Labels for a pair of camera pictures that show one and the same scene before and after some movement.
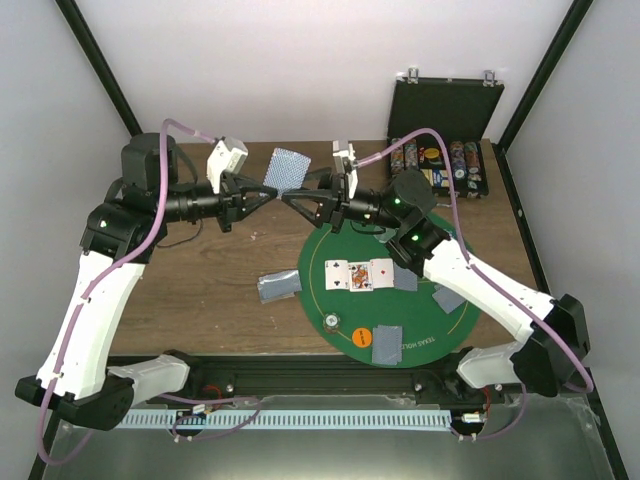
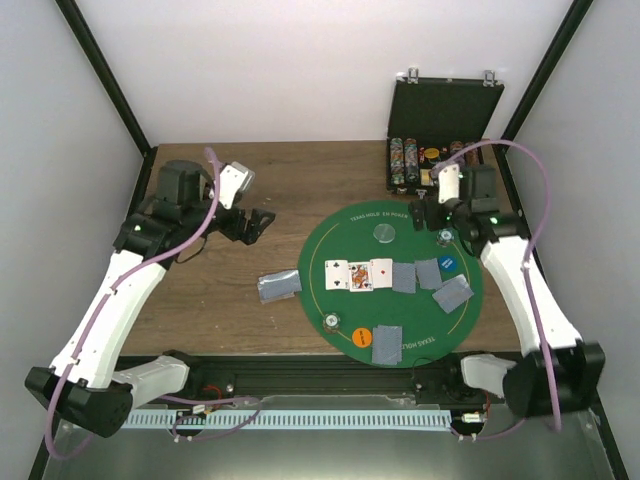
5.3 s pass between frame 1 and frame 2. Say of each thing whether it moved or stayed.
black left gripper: moved
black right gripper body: moved
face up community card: stayed
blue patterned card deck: stayed
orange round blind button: stayed
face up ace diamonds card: stayed
